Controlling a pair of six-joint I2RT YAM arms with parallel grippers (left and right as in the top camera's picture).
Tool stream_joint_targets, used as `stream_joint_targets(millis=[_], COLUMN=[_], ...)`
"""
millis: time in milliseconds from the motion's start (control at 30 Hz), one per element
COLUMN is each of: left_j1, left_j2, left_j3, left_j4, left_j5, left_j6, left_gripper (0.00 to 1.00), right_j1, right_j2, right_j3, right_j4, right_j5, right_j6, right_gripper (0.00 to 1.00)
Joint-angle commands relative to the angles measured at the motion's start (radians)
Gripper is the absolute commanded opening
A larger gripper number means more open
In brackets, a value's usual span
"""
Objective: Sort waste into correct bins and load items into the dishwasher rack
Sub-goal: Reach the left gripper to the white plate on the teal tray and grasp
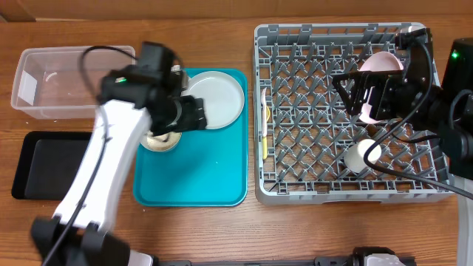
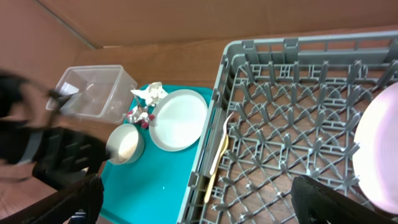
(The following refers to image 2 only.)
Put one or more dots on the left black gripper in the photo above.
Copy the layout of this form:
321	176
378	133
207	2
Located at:
67	156

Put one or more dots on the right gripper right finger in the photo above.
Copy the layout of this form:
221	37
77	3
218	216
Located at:
314	202

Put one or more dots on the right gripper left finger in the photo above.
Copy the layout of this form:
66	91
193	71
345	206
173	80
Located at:
80	202

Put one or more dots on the grey bowl with rice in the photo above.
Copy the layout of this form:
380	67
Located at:
125	145

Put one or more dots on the pink round plate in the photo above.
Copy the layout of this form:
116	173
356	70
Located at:
375	162

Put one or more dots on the yellow plastic spoon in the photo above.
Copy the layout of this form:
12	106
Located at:
213	177

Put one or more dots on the grey round plate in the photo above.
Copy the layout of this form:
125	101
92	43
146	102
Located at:
179	120

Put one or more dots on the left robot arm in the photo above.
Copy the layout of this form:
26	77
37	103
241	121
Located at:
20	141

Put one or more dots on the grey dishwasher rack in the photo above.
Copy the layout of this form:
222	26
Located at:
296	103

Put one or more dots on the clear plastic bin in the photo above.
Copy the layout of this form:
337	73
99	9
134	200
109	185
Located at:
103	92

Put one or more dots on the crumpled silver foil wrapper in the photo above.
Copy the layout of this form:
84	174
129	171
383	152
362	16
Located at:
139	115

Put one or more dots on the white crumpled napkin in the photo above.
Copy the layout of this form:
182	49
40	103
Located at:
152	95

